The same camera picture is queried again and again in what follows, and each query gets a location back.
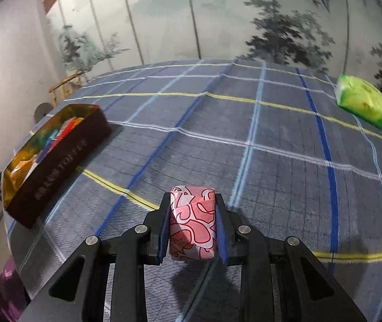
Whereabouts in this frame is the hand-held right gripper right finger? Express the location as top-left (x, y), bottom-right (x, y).
top-left (214, 193), bottom-right (368, 322)

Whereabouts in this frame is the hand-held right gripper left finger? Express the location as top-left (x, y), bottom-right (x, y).
top-left (18, 193), bottom-right (172, 322)

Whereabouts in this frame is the pink patterned snack packet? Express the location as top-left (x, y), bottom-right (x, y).
top-left (169, 185), bottom-right (218, 261)

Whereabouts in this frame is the gold-lined dark red tin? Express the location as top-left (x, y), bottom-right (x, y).
top-left (2, 104), bottom-right (111, 229)

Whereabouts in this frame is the orange snack packet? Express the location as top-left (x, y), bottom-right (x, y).
top-left (7, 159), bottom-right (40, 189)

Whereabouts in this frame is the person's purple clothing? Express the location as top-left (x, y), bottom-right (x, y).
top-left (0, 258), bottom-right (28, 321)

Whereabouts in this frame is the round millstone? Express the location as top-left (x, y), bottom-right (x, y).
top-left (33, 103), bottom-right (55, 122)

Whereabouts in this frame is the wooden rack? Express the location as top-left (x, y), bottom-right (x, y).
top-left (49, 73), bottom-right (85, 104)

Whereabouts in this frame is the green snack packet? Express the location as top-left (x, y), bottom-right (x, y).
top-left (335, 74), bottom-right (382, 130)

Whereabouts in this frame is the landscape painted screen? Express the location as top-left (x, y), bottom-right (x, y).
top-left (45, 0), bottom-right (382, 86)

